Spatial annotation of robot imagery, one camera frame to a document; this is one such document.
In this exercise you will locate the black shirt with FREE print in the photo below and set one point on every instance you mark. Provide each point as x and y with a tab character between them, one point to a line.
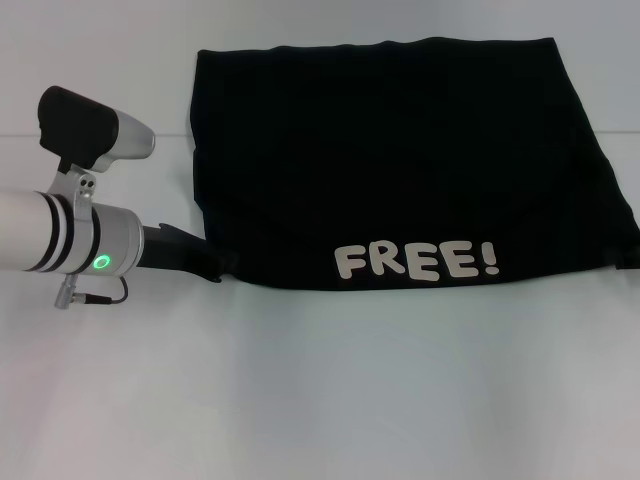
390	165

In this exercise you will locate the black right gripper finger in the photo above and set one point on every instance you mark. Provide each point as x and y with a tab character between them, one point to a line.
629	262

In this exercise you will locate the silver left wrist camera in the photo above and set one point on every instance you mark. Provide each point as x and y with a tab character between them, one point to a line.
90	130

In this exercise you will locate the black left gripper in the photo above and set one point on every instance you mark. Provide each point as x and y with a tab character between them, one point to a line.
175	252

